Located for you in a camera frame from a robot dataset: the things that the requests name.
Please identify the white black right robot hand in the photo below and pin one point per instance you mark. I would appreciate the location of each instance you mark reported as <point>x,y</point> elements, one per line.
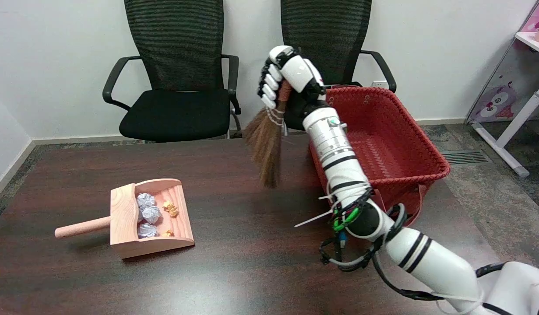
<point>295,72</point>

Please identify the black mesh office chair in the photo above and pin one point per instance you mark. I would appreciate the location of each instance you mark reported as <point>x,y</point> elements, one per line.
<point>326,43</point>
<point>177,96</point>

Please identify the white desk frame leg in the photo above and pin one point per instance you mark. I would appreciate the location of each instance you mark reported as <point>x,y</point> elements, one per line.
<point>512,127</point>

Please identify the red woven plastic basket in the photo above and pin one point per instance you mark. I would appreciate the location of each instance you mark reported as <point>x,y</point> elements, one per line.
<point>383,144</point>

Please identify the white wall power outlet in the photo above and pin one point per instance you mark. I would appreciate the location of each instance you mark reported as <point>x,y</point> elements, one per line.
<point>378,83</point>

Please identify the small brown straw broom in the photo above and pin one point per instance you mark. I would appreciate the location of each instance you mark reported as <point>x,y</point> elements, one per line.
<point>267,148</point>

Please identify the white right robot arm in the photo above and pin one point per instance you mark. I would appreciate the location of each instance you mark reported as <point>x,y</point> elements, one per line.
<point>383,218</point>

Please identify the crumpled orange paper scrap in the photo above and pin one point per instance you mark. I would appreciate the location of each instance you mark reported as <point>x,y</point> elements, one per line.
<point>170,208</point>

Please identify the small orange paper scrap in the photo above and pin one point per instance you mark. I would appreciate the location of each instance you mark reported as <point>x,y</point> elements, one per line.
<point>167,233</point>

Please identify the crumpled white paper ball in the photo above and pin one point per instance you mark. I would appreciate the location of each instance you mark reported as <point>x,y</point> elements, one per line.
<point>145,200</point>
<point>147,230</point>
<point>150,214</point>

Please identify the floor air vent grille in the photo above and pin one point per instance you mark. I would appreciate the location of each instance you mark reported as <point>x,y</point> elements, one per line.
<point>464,157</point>

